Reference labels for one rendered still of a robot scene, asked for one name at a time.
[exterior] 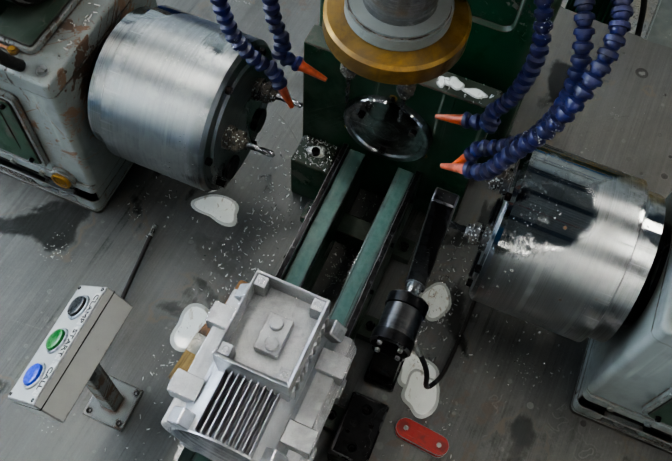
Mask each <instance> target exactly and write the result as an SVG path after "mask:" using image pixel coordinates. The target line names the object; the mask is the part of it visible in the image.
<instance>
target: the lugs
mask: <svg viewBox="0 0 672 461"><path fill-rule="evenodd" d="M249 284H250V283H242V284H240V286H239V288H238V290H237V292H236V293H235V295H234V297H235V298H236V299H237V300H238V301H241V299H242V297H243V295H244V293H245V292H246V290H247V288H248V286H249ZM346 332H347V328H346V327H345V326H344V325H342V324H341V323H340V322H339V321H338V320H336V319H329V324H328V326H327V327H326V328H325V333H324V337H325V338H327V339H328V340H329V341H330V342H331V343H342V341H343V339H344V336H345V334H346ZM195 416H196V414H195V413H193V412H192V411H190V410H189V409H187V408H186V407H181V406H176V405H175V406H174V407H173V409H172V411H171V413H170V415H169V417H168V418H167V422H168V423H170V424H171V425H173V426H174V427H176V428H177V429H182V430H186V431H188V429H189V427H190V425H191V424H192V422H193V420H194V418H195ZM180 444H181V445H182V446H184V447H186V448H187V449H189V450H190V451H193V452H196V451H195V450H193V449H191V448H190V447H188V446H187V445H185V444H184V443H183V442H181V441H180ZM288 460H289V458H288V457H287V456H285V455H284V454H282V453H281V452H280V451H278V450H277V449H273V448H268V447H266V449H265V451H264V453H263V455H262V457H261V459H260V461H288Z"/></svg>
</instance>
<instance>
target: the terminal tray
mask: <svg viewBox="0 0 672 461"><path fill-rule="evenodd" d="M259 278H264V279H265V283H264V284H260V283H259V282H258V280H259ZM317 301H319V302H320V303H321V307H320V308H316V307H315V302H317ZM329 311H330V300H329V299H326V298H324V297H321V296H319V295H317V294H314V293H312V292H310V291H307V290H305V289H303V288H300V287H298V286H296V285H293V284H291V283H288V282H286V281H284V280H281V279H279V278H277V277H274V276H272V275H270V274H267V273H265V272H262V271H260V270H257V271H256V273H255V275H254V277H253V279H252V280H251V282H250V284H249V286H248V288H247V290H246V292H245V293H244V295H243V297H242V299H241V301H240V303H239V305H238V306H237V308H236V310H235V312H234V314H233V316H232V318H231V319H230V321H229V323H228V325H227V327H226V329H225V331H224V332H223V334H222V336H221V338H220V340H219V342H218V344H217V345H216V347H215V349H214V351H213V353H212V355H213V358H214V362H215V364H216V366H217V369H218V371H221V372H223V371H224V370H225V369H226V370H227V373H228V374H230V373H231V372H233V374H234V376H237V374H239V375H240V378H242V379H243V378H244V377H246V379H247V381H249V382H250V380H252V381H253V383H254V384H256V385H257V383H259V384H260V387H262V388H264V386H266V388H267V390H268V391H271V390H273V393H274V394H275V395H277V394H278V393H280V398H282V399H284V400H285V401H287V402H288V403H289V402H290V400H291V399H292V400H294V399H295V397H296V390H297V391H298V390H299V389H300V381H301V382H302V381H303V380H304V372H305V373H306V372H308V364H311V363H312V357H313V355H315V354H316V349H317V346H320V341H321V338H323V337H324V333H325V328H326V327H327V326H328V324H329V315H328V314H329ZM225 345H227V346H228V347H229V351H228V352H223V351H222V347H223V346H225ZM283 371H286V372H287V374H288V376H287V378H282V377H281V372H283Z"/></svg>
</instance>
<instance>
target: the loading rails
mask: <svg viewBox="0 0 672 461"><path fill-rule="evenodd" d="M348 150H349V151H348ZM365 156H366V155H365V154H363V153H360V152H358V151H355V150H352V149H349V144H347V143H343V145H342V147H341V149H340V151H339V153H338V155H337V157H336V159H335V161H334V163H333V165H332V167H330V168H329V173H328V174H327V176H326V178H325V180H324V182H323V184H322V186H321V188H320V190H319V192H318V194H317V196H316V198H315V200H314V202H313V201H311V200H309V201H308V202H307V204H306V206H305V208H304V210H303V211H302V213H301V215H300V222H302V225H301V227H300V229H299V231H298V233H297V235H296V237H295V239H294V241H293V242H292V244H291V246H290V248H289V250H288V252H287V254H285V255H284V260H283V262H282V264H281V266H280V268H279V270H278V272H277V274H276V275H275V276H274V275H272V274H270V275H272V276H274V277H277V278H279V279H281V280H284V281H286V282H288V283H291V284H293V285H296V286H298V287H300V288H303V289H305V290H307V291H310V292H311V291H312V289H313V287H314V284H315V282H316V280H317V278H318V276H319V274H320V272H321V270H322V268H323V266H324V264H325V262H326V260H327V258H328V256H329V253H330V251H331V249H332V247H333V245H334V243H335V241H336V242H338V243H341V244H343V245H346V246H348V247H351V248H353V249H356V250H358V251H359V253H358V256H357V258H356V260H355V262H354V264H353V266H352V269H351V271H350V273H349V275H348V277H347V279H346V282H345V284H344V286H343V288H342V290H341V292H340V295H339V297H338V299H337V301H336V303H335V305H334V308H333V310H332V312H331V314H330V316H329V319H336V320H338V321H339V322H340V323H341V324H342V325H344V326H345V327H346V328H347V332H346V334H345V336H347V337H349V338H351V339H353V342H354V341H355V338H356V337H357V338H359V339H361V340H363V341H366V342H368V343H371V342H370V337H371V334H372V332H373V330H374V328H375V327H376V326H377V325H378V323H379V320H380V319H377V318H375V317H373V316H370V315H368V314H366V313H367V311H368V309H369V306H370V304H371V302H372V299H373V297H374V295H375V293H376V290H377V288H378V286H379V283H380V281H381V279H382V277H383V274H384V272H385V270H386V267H387V265H388V263H389V261H390V258H392V259H394V260H397V261H399V262H402V263H404V264H407V265H408V264H409V262H410V259H411V257H412V255H413V252H414V250H415V247H416V242H414V241H411V240H409V239H406V238H404V237H401V236H400V235H401V233H402V231H403V229H404V226H405V224H406V222H407V219H408V217H409V215H410V213H411V210H412V207H413V203H414V200H415V196H416V192H417V189H418V185H419V182H420V178H421V174H422V172H420V171H416V172H415V174H414V173H412V172H410V171H407V170H405V169H402V168H399V167H398V169H397V171H396V173H395V176H394V178H393V180H392V182H391V184H390V186H389V189H388V191H387V193H386V195H385V197H384V199H383V202H382V204H381V206H380V208H379V210H378V212H377V214H376V217H375V219H374V221H373V223H371V222H368V221H366V220H363V219H360V218H358V217H355V216H353V215H350V214H349V212H350V210H351V208H352V206H353V204H354V202H355V200H356V198H357V196H358V193H359V191H360V189H361V183H362V176H363V169H364V162H365ZM345 410H346V409H345V408H343V407H341V406H338V405H336V404H333V406H332V408H331V411H330V413H329V415H328V417H327V420H326V422H325V424H324V427H323V429H324V430H326V431H328V432H331V433H333V434H335V433H336V431H337V429H338V426H339V424H340V422H341V419H342V417H343V414H344V412H345ZM173 461H212V460H210V459H208V458H206V457H205V456H203V455H201V454H199V453H197V452H193V451H190V450H189V449H187V448H186V447H184V446H182V445H180V447H179V449H178V451H177V453H176V455H175V457H174V459H173Z"/></svg>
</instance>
